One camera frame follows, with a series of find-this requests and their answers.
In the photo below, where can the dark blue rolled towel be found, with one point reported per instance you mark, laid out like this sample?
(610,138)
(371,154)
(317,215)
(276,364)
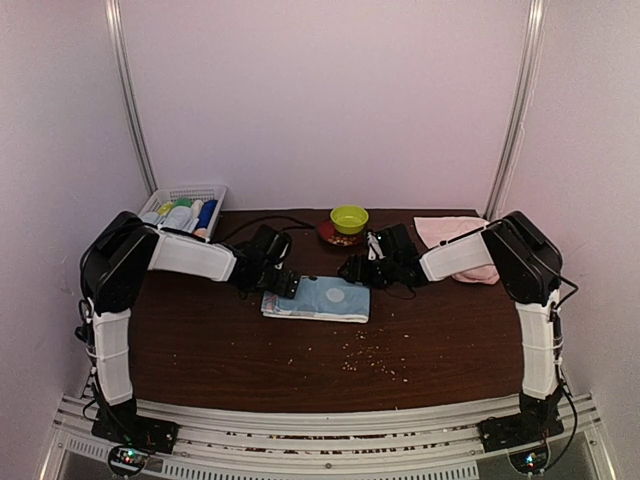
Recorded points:
(206,213)

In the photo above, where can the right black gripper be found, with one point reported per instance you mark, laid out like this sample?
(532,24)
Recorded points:
(358,271)

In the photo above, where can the green plastic bowl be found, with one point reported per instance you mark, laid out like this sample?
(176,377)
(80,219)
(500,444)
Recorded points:
(349,219)

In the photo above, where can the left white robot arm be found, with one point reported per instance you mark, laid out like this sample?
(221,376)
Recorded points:
(112,274)

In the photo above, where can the white rolled towel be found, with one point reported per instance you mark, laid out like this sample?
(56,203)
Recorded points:
(196,207)

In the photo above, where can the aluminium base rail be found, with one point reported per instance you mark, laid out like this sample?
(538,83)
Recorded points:
(440,442)

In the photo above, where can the white plastic basket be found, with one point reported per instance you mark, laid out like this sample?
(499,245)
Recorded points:
(202,192)

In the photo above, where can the light blue rolled towel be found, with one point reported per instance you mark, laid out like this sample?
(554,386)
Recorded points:
(179,218)

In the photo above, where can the pink towel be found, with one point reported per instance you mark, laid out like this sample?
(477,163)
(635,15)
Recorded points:
(434,230)

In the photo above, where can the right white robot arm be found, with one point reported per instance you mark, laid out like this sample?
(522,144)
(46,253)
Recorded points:
(529,266)

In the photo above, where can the right aluminium frame post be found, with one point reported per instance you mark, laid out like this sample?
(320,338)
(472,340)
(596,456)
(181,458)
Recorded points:
(524,90)

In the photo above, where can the green rolled towel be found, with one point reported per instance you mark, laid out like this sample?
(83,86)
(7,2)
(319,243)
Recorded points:
(183,202)

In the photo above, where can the yellow rolled towel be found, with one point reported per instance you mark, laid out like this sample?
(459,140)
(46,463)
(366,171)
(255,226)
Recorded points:
(165,208)

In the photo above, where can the red floral plate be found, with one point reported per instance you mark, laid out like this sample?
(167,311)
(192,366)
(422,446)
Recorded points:
(329,234)

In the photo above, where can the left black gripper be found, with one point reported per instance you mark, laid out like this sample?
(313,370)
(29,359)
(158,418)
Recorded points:
(281,288)

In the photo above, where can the blue polka dot towel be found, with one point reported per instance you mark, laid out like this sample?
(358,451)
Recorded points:
(322,298)

